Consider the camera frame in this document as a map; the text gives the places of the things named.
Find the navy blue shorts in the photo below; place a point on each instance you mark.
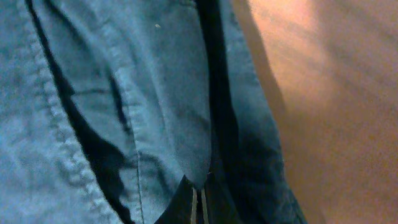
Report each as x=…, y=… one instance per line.
x=112, y=111

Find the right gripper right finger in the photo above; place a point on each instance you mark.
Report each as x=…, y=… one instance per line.
x=204, y=206

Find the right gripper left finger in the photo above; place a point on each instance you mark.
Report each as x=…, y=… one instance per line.
x=193, y=216

